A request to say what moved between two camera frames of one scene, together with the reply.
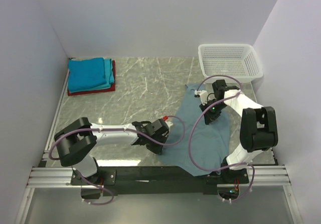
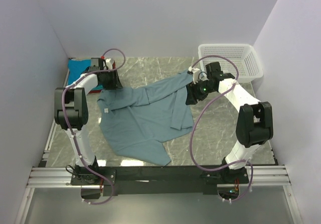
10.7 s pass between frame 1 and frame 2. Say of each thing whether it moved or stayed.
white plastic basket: stayed
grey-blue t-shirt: moved
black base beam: stayed
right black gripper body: moved
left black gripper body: moved
